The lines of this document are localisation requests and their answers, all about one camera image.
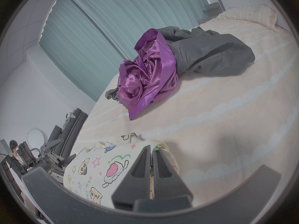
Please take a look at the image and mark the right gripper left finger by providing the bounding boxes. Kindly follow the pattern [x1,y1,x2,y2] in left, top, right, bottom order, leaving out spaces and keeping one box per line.
[112,145,152,210]

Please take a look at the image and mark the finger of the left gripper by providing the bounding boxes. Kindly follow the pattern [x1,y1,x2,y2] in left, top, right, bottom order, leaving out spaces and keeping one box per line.
[41,138,65,152]
[56,154,77,168]

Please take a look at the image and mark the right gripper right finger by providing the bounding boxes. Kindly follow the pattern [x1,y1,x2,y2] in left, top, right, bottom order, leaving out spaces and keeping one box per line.
[152,149,193,206]

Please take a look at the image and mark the white printed pyjama top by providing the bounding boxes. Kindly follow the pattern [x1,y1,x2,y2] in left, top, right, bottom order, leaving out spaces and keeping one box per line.
[64,133,180,206]

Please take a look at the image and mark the pile of clothes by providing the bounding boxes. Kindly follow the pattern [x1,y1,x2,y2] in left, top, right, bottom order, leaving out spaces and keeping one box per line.
[63,112,77,128]

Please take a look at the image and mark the round white mirror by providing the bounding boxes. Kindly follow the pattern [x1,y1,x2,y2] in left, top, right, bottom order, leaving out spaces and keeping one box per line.
[26,128,45,149]

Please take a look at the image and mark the black chest of drawers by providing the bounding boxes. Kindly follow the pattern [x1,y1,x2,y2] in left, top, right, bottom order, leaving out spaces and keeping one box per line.
[47,108,89,158]

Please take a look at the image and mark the person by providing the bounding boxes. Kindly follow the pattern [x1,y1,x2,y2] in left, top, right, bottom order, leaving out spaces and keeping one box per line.
[1,140,28,179]

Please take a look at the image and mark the bed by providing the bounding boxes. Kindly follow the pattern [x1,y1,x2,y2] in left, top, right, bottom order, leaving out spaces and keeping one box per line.
[77,0,297,209]

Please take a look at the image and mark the blue-green curtain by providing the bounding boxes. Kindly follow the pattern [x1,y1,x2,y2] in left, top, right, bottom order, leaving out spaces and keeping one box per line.
[66,0,208,62]
[38,0,128,102]

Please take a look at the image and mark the purple satin garment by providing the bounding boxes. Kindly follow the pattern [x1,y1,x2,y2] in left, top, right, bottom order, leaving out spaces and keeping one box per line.
[118,28,179,121]

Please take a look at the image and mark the dark grey garment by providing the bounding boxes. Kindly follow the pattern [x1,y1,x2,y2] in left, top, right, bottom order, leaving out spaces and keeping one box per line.
[157,26,255,75]

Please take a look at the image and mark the white grey bedside table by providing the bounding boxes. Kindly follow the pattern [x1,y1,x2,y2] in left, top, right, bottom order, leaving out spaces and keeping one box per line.
[199,2,222,24]

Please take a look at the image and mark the pale pink pillow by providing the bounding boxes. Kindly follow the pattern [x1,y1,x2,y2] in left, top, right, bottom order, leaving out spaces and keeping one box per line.
[215,5,277,30]

